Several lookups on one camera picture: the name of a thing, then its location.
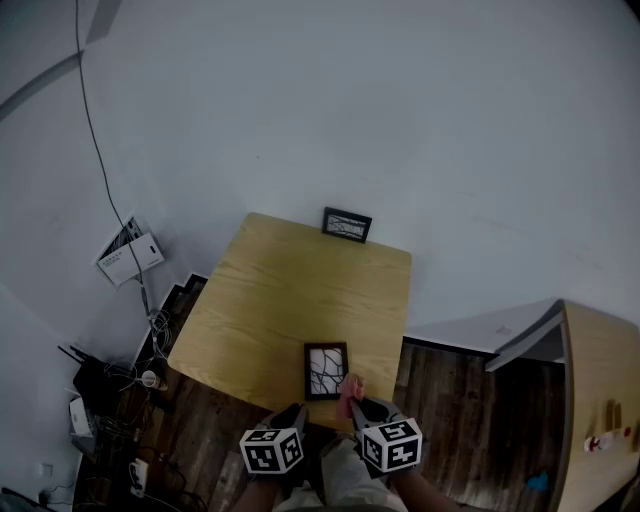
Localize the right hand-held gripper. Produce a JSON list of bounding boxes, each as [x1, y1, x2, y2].
[[349, 396, 425, 482]]

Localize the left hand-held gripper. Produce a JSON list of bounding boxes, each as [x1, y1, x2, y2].
[[238, 402, 310, 496]]

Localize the black picture frame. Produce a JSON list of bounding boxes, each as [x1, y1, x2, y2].
[[303, 341, 350, 403], [321, 205, 374, 245]]

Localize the person's left forearm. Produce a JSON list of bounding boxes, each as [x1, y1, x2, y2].
[[238, 474, 284, 512]]

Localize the person's right forearm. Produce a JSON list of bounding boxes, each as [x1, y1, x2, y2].
[[392, 467, 481, 512]]

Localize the person's light trousers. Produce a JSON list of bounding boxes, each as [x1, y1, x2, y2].
[[273, 433, 404, 512]]

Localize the light wooden table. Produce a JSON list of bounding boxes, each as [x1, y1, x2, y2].
[[167, 211, 414, 434]]

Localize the white power strip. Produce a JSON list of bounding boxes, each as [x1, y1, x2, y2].
[[128, 457, 150, 499]]

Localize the black router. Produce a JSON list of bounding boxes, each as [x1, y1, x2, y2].
[[57, 343, 135, 402]]

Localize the white box device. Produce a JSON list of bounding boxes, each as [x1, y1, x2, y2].
[[67, 396, 97, 440]]

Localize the red and white small item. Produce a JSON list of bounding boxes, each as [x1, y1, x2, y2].
[[583, 431, 615, 455]]

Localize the wooden side table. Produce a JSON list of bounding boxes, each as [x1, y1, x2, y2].
[[483, 298, 640, 512]]

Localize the wooden sticks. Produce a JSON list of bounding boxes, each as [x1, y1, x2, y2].
[[603, 398, 625, 432]]

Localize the tangle of cables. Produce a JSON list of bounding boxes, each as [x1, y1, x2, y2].
[[99, 307, 174, 396]]

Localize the white wall panel box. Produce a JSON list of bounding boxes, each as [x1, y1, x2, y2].
[[95, 215, 167, 291]]

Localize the thin grey wall cable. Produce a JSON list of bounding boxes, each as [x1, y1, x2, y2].
[[73, 0, 152, 317]]

